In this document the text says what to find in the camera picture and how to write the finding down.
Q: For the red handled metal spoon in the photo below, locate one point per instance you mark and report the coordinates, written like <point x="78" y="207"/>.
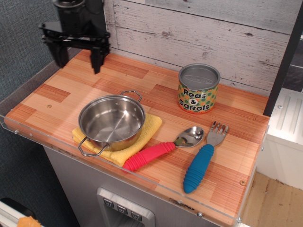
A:
<point x="186" y="139"/>

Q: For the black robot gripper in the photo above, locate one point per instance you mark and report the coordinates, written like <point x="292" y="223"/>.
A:
<point x="80" y="21"/>

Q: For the grey toy fridge dispenser panel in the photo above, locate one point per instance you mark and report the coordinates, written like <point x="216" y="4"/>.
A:
<point x="120" y="212"/>

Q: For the blue handled metal fork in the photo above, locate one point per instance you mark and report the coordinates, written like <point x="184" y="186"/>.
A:
<point x="199" y="165"/>

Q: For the stainless steel pot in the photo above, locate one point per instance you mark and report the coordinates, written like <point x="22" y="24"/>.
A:
<point x="112" y="122"/>

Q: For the yellow folded cloth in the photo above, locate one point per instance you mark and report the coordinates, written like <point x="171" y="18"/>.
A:
<point x="150" y="127"/>

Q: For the orange object bottom left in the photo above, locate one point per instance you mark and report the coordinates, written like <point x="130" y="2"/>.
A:
<point x="28" y="222"/>

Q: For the peas and carrots can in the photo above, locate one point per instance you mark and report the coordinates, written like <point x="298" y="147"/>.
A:
<point x="197" y="88"/>

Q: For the white cabinet at right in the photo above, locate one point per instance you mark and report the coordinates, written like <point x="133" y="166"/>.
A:
<point x="281" y="155"/>

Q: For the dark left vertical post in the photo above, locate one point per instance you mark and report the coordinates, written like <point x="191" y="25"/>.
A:
<point x="97" y="25"/>

